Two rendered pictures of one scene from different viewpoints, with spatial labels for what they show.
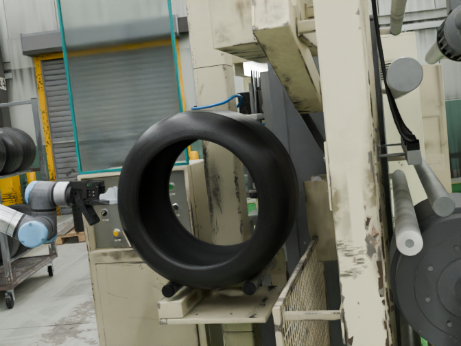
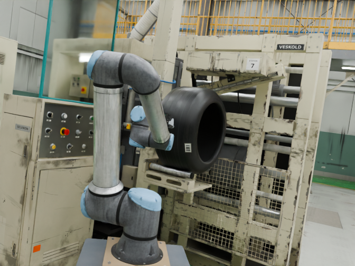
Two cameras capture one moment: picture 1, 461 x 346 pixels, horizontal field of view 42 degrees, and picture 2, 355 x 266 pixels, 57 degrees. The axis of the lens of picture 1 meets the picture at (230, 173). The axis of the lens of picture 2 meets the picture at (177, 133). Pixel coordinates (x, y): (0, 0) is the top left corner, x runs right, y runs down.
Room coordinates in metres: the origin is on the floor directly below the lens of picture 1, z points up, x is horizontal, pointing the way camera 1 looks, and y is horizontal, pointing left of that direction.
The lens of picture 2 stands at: (1.50, 2.33, 1.28)
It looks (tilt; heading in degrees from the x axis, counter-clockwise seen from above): 3 degrees down; 286
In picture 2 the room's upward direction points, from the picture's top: 8 degrees clockwise
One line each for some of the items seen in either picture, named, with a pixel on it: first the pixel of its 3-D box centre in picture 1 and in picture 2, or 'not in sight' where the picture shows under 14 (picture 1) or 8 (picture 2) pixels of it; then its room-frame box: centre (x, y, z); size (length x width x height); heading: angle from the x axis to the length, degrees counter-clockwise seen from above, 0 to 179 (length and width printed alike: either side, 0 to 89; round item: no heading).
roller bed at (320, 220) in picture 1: (331, 215); not in sight; (2.21, -0.35, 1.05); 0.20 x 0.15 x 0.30; 165
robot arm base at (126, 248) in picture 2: not in sight; (138, 241); (1.99, 1.00, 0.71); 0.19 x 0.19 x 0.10
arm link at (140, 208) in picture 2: not in sight; (141, 210); (2.00, 1.01, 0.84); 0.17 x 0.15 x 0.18; 5
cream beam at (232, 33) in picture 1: (274, 29); (228, 65); (1.89, -0.18, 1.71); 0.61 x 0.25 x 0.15; 165
